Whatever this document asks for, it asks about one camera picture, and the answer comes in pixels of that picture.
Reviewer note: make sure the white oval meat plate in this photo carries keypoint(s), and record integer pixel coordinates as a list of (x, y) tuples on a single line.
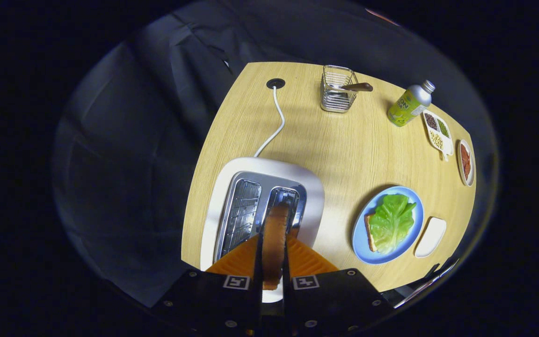
[(472, 164)]

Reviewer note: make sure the browned toast slice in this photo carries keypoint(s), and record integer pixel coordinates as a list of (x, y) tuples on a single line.
[(275, 243)]

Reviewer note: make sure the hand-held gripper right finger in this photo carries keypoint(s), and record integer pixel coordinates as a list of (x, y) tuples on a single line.
[(335, 299)]

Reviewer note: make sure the empty white rectangular dish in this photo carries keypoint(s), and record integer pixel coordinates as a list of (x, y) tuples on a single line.
[(431, 236)]

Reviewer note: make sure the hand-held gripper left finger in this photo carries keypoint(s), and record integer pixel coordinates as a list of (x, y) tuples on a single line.
[(222, 299)]

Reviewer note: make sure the green lettuce leaf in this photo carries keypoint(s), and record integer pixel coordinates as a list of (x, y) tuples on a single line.
[(391, 222)]

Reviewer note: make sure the white toaster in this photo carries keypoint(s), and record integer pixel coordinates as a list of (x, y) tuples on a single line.
[(314, 196)]

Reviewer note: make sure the brown meat piece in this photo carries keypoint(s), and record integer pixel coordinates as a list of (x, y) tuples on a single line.
[(465, 161)]

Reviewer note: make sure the white divided dish with beans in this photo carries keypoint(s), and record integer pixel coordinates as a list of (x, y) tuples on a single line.
[(448, 146)]

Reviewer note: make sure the silver bottle with green label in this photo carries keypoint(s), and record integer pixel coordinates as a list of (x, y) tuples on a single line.
[(410, 105)]

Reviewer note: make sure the blue round plate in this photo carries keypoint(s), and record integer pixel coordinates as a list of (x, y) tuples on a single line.
[(410, 234)]

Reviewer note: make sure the bread slice with ham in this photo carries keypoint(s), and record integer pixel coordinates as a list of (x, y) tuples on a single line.
[(369, 231)]

